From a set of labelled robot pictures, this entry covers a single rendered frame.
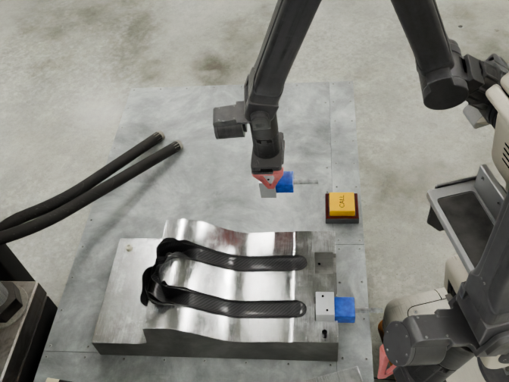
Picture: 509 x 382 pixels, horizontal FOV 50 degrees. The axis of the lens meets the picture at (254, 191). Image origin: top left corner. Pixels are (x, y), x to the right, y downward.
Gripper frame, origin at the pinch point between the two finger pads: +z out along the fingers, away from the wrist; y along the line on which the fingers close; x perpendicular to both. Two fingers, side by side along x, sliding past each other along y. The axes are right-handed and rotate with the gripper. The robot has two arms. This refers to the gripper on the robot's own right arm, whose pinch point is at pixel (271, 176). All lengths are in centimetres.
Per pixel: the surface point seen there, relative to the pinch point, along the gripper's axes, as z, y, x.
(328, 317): 4.6, 31.9, 12.5
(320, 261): 9.1, 16.5, 10.9
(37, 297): 17, 22, -57
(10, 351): 15, 36, -57
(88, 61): 94, -176, -130
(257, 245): 6.8, 14.1, -2.8
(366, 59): 98, -169, 33
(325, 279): 6.4, 22.5, 11.9
